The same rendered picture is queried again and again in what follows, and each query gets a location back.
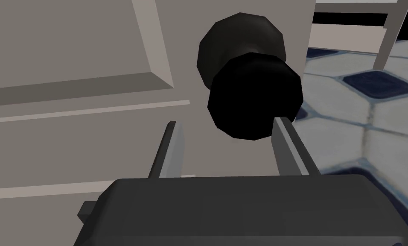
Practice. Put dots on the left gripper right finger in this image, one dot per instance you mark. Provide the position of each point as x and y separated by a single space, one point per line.
291 150

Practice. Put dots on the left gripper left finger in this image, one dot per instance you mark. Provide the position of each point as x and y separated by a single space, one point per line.
168 153

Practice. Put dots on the black round door knob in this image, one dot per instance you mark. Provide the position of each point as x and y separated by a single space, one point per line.
250 78

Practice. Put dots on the grey panelled door leaf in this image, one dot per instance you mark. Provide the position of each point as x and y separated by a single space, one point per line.
71 136

